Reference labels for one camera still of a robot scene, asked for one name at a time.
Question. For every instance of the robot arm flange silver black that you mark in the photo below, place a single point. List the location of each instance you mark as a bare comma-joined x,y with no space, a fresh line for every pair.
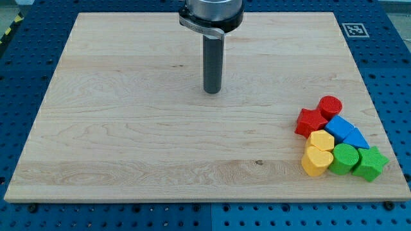
212,18

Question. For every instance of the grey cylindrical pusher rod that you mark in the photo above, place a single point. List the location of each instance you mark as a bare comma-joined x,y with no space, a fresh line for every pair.
212,64

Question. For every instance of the light wooden board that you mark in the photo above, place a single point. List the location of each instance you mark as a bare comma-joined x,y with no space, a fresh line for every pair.
125,118

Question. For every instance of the red star block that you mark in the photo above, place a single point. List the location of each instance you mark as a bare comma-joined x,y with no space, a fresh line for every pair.
309,121

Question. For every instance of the yellow heart block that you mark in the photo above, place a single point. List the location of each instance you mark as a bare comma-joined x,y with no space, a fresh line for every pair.
315,161

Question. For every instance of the yellow hexagon block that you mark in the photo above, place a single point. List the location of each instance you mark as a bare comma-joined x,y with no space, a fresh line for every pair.
321,139

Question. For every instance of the red cylinder block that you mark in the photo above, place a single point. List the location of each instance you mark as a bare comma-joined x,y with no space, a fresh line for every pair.
329,106

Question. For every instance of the blue cube block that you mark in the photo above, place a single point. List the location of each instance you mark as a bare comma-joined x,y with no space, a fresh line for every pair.
339,128

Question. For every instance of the green cylinder block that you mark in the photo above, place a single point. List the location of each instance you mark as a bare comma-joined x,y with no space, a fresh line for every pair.
345,158

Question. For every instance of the blue triangle block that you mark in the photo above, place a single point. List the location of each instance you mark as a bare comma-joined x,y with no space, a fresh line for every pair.
356,139

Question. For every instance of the white fiducial marker tag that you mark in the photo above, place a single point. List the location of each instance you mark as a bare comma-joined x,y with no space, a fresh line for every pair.
355,30

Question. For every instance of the green star block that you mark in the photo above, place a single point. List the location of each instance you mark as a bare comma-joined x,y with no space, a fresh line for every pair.
370,165

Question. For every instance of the black yellow hazard tape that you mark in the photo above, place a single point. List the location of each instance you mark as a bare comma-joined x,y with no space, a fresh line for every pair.
11,30

